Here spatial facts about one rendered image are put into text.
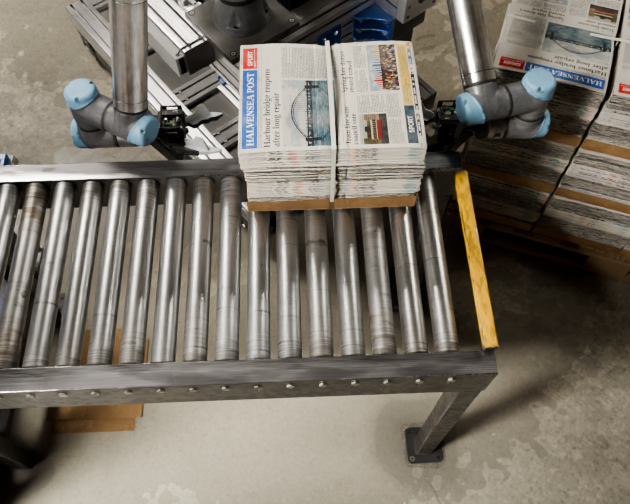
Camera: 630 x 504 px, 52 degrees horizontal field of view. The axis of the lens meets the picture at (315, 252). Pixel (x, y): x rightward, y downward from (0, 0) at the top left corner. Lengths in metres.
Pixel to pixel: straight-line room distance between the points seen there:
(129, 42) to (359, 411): 1.30
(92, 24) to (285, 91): 1.57
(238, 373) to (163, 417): 0.87
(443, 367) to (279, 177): 0.51
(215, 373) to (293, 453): 0.81
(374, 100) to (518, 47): 0.57
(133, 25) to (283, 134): 0.37
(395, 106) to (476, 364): 0.54
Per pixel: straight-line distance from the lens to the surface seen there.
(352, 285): 1.38
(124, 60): 1.44
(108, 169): 1.61
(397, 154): 1.31
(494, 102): 1.53
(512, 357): 2.26
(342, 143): 1.28
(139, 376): 1.35
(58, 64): 3.06
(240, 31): 1.78
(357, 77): 1.40
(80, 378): 1.39
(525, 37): 1.85
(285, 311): 1.36
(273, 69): 1.41
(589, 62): 1.84
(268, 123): 1.32
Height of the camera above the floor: 2.05
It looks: 62 degrees down
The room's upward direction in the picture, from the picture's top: straight up
